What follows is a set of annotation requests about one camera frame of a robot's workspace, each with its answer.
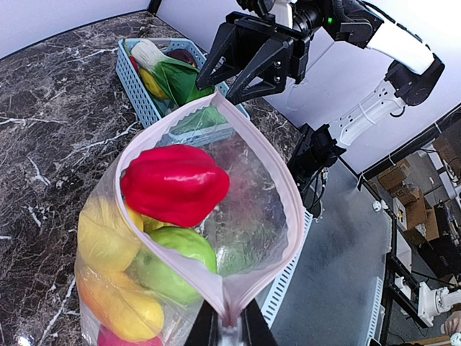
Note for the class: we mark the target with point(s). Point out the green leafy vegetable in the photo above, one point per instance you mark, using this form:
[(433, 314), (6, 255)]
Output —
[(176, 78)]

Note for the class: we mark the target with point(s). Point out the green apple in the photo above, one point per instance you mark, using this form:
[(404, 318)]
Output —
[(180, 254)]

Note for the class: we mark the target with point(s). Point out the light blue plastic basket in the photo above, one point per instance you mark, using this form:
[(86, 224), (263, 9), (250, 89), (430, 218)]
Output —
[(199, 128)]

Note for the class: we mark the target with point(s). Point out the cardboard boxes in background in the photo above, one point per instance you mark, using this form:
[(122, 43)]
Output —
[(425, 191)]

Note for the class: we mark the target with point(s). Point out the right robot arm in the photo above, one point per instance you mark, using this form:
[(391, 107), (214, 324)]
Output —
[(335, 68)]

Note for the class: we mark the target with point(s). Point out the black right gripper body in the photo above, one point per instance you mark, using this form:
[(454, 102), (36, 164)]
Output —
[(253, 32)]

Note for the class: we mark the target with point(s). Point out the dark purple vegetable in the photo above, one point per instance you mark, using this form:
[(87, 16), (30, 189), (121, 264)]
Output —
[(182, 55)]

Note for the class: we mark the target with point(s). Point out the red chili pepper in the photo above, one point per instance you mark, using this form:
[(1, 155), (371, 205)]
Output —
[(134, 64)]

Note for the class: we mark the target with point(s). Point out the left black frame post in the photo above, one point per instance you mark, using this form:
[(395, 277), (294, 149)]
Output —
[(153, 6)]

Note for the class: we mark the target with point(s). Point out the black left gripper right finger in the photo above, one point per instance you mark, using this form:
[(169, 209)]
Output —
[(255, 330)]

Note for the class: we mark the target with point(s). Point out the orange yellow mango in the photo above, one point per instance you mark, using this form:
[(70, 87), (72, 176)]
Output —
[(119, 304)]

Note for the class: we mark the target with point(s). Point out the clear zip top bag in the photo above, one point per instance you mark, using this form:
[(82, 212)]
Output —
[(255, 231)]

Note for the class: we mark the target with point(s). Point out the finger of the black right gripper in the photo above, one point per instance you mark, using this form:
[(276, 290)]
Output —
[(221, 63), (265, 74)]

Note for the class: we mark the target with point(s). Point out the yellow lemon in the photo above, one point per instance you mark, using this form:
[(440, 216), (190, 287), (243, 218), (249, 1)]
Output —
[(106, 243)]

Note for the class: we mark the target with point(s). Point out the white slotted cable duct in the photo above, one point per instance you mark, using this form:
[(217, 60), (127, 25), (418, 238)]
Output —
[(271, 298)]

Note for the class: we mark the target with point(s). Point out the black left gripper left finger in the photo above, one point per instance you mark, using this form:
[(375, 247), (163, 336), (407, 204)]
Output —
[(204, 331)]

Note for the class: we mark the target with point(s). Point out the yellow vegetable in basket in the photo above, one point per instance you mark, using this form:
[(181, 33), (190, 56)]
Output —
[(151, 85)]

